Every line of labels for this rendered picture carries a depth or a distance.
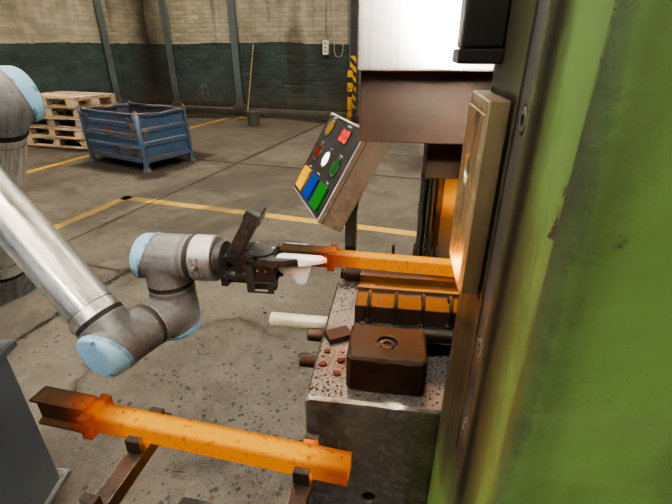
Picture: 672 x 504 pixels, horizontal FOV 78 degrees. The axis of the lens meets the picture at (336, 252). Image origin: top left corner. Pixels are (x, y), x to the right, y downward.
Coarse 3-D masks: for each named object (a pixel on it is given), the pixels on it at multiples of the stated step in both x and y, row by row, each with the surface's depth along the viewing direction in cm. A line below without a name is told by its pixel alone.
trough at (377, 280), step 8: (360, 280) 80; (368, 280) 80; (376, 280) 80; (384, 280) 79; (392, 280) 79; (400, 280) 79; (408, 280) 79; (416, 280) 78; (424, 280) 78; (432, 280) 78; (424, 288) 78; (432, 288) 78; (440, 288) 78; (448, 288) 78; (456, 288) 78
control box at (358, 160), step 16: (336, 128) 127; (352, 128) 116; (320, 144) 134; (336, 144) 122; (352, 144) 112; (368, 144) 109; (384, 144) 110; (320, 160) 129; (352, 160) 110; (368, 160) 111; (320, 176) 124; (336, 176) 114; (352, 176) 112; (368, 176) 113; (336, 192) 112; (352, 192) 114; (320, 208) 116; (336, 208) 114; (352, 208) 116; (336, 224) 117
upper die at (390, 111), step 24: (360, 72) 56; (384, 72) 55; (408, 72) 55; (432, 72) 54; (456, 72) 54; (480, 72) 54; (360, 96) 57; (384, 96) 56; (408, 96) 56; (432, 96) 56; (456, 96) 55; (360, 120) 58; (384, 120) 58; (408, 120) 57; (432, 120) 57; (456, 120) 56
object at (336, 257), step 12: (288, 252) 76; (300, 252) 76; (312, 252) 76; (324, 252) 75; (336, 252) 76; (348, 252) 76; (360, 252) 77; (372, 252) 77; (324, 264) 76; (336, 264) 76; (348, 264) 76; (360, 264) 75; (372, 264) 75; (384, 264) 74; (396, 264) 74; (408, 264) 74; (420, 264) 73; (432, 264) 73; (444, 264) 73
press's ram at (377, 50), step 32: (384, 0) 47; (416, 0) 47; (448, 0) 46; (384, 32) 49; (416, 32) 48; (448, 32) 48; (384, 64) 50; (416, 64) 50; (448, 64) 49; (480, 64) 49
